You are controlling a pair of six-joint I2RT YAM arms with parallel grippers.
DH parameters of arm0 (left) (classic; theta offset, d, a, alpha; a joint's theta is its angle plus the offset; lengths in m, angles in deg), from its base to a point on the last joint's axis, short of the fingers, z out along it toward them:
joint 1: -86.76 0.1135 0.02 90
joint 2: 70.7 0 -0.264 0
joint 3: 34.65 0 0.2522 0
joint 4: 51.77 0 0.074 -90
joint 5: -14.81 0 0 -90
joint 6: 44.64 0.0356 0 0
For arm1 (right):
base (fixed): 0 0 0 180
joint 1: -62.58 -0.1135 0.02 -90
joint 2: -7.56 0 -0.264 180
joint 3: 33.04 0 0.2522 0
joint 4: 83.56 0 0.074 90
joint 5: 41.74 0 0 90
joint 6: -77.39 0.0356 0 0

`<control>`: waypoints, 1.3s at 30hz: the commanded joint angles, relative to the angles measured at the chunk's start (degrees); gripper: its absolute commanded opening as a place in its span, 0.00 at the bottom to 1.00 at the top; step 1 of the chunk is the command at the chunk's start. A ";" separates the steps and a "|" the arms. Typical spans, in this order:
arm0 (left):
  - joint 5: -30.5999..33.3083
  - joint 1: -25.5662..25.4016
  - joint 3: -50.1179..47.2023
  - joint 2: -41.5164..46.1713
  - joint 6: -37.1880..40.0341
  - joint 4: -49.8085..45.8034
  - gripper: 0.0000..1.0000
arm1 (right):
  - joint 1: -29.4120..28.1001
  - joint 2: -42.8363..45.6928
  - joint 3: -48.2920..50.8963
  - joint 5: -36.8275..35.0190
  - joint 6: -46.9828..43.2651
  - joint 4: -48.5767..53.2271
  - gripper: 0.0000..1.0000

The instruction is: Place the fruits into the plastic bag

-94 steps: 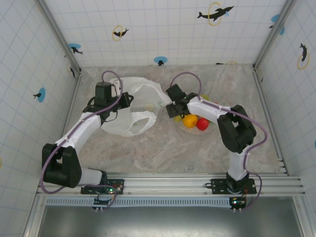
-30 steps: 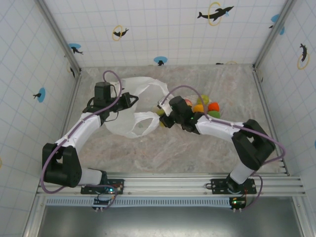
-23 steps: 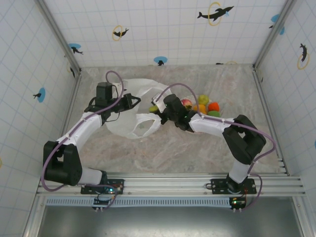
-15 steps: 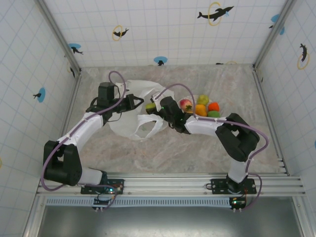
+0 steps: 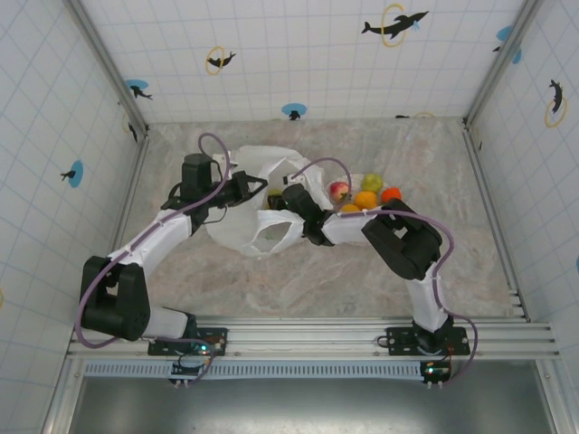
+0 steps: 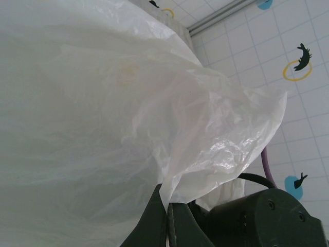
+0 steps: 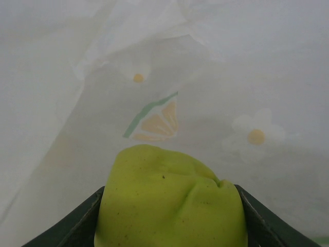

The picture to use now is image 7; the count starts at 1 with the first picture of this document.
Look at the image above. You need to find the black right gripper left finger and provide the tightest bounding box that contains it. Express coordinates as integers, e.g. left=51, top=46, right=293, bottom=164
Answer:
left=25, top=185, right=105, bottom=247

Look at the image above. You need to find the white printed plastic bag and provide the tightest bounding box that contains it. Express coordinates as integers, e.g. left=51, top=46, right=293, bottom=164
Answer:
left=0, top=0, right=329, bottom=247

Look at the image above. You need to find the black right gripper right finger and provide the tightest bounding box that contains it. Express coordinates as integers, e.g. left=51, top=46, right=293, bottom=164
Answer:
left=233, top=184, right=322, bottom=247

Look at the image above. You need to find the yellow-green soft fruit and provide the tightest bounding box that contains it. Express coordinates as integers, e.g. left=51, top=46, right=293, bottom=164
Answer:
left=94, top=144, right=249, bottom=247

